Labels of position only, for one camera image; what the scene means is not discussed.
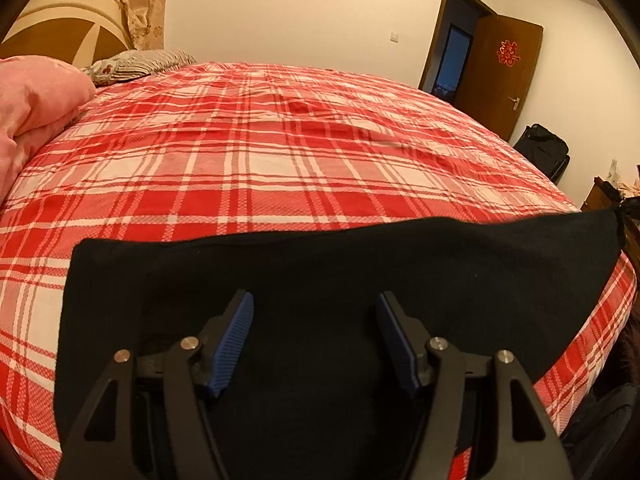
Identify dark wooden door frame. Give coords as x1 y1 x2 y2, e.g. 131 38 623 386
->
419 0 496 108

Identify striped floral pillow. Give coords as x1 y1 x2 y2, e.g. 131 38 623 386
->
82 49 197 86

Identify dark backpack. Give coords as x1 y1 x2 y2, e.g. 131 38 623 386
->
560 385 637 480

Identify red plaid bed sheet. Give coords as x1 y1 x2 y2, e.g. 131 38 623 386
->
0 61 638 480

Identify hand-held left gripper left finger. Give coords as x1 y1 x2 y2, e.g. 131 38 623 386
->
55 289 255 480

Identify brown wooden door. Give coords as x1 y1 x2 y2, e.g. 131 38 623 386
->
457 14 544 142

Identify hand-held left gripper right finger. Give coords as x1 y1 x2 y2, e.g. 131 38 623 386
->
376 291 576 480

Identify pink blanket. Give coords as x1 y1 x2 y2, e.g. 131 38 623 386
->
0 56 97 206

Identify beige patterned curtain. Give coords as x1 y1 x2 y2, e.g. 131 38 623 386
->
97 0 169 52

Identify cream and brown headboard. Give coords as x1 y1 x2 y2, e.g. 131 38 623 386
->
0 0 132 71

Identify red paper door decoration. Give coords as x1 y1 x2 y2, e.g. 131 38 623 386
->
495 40 519 67

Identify black bag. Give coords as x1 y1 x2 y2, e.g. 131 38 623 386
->
513 123 571 184

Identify brown wooden cabinet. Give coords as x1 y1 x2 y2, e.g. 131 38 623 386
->
580 162 640 261

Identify black pants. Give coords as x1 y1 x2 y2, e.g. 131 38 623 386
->
54 208 628 480

